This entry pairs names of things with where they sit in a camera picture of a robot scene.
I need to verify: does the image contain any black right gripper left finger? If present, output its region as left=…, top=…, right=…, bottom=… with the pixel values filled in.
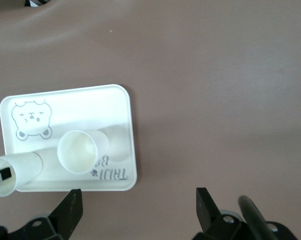
left=15, top=188, right=84, bottom=240

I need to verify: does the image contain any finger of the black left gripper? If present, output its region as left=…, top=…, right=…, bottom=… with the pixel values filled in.
left=0, top=167, right=12, bottom=180

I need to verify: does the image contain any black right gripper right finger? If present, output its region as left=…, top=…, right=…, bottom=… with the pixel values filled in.
left=195, top=187, right=244, bottom=240

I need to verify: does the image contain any cream paper cup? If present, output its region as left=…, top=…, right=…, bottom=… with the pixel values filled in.
left=56, top=129, right=110, bottom=175
left=0, top=151, right=43, bottom=197

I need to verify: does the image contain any white bear print tray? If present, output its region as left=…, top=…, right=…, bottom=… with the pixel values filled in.
left=0, top=83, right=138, bottom=193

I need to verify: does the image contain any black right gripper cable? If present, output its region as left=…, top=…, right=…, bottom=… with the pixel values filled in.
left=237, top=194, right=275, bottom=240

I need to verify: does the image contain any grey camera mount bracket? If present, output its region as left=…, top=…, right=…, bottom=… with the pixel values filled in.
left=24, top=0, right=50, bottom=8

